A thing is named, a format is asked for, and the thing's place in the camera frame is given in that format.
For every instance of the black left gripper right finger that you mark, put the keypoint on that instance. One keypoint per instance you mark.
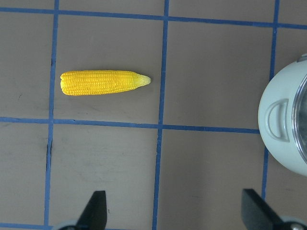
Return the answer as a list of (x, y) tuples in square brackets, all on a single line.
[(256, 214)]

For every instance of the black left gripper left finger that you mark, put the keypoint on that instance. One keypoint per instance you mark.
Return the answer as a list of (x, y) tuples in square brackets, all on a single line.
[(94, 216)]

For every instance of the glass pot lid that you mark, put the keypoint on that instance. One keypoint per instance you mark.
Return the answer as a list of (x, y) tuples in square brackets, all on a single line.
[(299, 119)]

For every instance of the yellow corn cob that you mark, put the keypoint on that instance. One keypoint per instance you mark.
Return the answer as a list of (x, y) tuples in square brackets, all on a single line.
[(100, 82)]

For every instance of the pale green cooking pot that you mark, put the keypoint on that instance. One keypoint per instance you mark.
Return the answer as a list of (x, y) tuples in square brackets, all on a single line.
[(275, 115)]

